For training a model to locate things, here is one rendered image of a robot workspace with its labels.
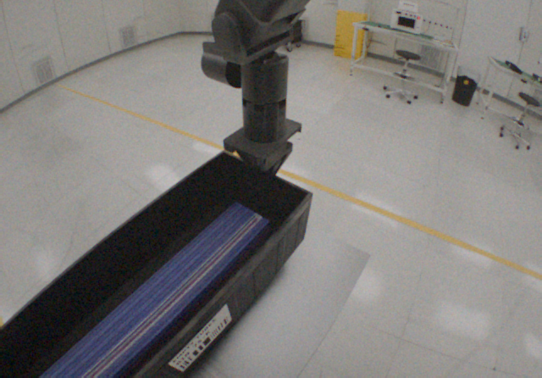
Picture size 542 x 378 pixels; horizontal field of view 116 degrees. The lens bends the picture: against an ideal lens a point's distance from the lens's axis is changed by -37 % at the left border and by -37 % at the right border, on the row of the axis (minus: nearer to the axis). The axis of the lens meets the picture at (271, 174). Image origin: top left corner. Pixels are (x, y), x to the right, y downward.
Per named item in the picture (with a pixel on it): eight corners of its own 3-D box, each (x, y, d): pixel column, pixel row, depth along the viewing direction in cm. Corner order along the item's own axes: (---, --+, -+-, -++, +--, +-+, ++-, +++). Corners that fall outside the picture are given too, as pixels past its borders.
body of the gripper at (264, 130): (222, 152, 35) (217, 102, 31) (267, 121, 42) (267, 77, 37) (260, 170, 33) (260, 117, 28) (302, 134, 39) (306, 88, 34)
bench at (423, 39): (360, 65, 415) (365, 19, 364) (444, 90, 353) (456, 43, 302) (346, 75, 367) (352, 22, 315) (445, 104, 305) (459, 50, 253)
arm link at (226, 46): (228, 16, 21) (290, -5, 25) (171, 13, 27) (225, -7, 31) (250, 118, 30) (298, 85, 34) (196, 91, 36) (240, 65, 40)
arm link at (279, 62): (264, 58, 25) (299, 49, 29) (223, 47, 29) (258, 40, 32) (263, 116, 30) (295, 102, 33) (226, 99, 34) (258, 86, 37)
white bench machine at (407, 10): (390, 26, 332) (394, -2, 303) (418, 33, 317) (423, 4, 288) (389, 29, 307) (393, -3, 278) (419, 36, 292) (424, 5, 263)
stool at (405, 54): (373, 88, 328) (380, 46, 290) (401, 88, 337) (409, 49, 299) (395, 105, 289) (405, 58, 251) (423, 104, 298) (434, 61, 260)
